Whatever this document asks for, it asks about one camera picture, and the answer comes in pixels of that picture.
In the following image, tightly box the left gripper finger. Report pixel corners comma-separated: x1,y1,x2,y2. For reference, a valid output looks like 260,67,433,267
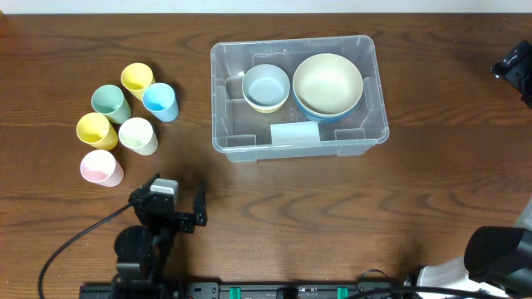
193,185,208,227
128,173,160,205

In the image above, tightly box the yellow small bowl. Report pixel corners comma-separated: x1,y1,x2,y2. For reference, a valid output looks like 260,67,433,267
252,105,282,114

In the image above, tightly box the light blue small bowl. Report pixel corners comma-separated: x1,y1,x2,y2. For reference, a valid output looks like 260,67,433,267
242,64,291,109

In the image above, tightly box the dark blue bowl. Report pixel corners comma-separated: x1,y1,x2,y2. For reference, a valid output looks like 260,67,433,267
294,96,355,118
304,113,348,123

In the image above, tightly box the beige large bowl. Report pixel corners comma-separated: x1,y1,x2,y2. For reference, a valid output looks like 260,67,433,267
293,53,364,116

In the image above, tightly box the white small bowl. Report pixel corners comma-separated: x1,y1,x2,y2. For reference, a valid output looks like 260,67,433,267
244,93,288,106

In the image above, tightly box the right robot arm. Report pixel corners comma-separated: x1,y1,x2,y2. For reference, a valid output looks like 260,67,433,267
405,41,531,298

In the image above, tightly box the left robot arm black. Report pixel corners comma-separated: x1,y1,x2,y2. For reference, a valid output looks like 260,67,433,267
114,174,208,298

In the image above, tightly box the clear plastic storage container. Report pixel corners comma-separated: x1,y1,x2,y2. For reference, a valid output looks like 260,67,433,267
210,35,390,162

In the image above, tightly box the pink cup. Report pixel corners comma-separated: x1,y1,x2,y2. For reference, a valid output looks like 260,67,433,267
80,149,124,187

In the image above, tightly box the cream white cup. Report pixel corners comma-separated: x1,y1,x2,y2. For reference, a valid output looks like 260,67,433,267
118,117,159,156

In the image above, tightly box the yellow cup at front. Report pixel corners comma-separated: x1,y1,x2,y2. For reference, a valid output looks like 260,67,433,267
76,112,118,150

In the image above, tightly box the yellow cup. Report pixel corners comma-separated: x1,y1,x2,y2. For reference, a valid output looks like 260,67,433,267
76,112,118,150
121,62,155,100

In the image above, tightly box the green cup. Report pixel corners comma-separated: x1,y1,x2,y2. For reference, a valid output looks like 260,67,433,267
91,85,131,124

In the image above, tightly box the blue cup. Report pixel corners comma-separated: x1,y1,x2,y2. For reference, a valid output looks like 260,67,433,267
142,83,179,122

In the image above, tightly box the yellow cup at back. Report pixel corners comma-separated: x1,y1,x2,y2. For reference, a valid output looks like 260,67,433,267
121,62,155,100

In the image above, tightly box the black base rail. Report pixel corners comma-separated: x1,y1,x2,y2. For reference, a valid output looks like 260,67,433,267
78,281,496,299

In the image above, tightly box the left black cable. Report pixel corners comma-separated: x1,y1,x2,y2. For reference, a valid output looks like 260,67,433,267
37,202,136,299

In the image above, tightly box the black cable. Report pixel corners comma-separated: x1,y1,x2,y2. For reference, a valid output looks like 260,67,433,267
37,202,136,299
344,268,508,299

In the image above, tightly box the right black cable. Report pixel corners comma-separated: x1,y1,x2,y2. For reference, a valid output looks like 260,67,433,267
344,268,508,299

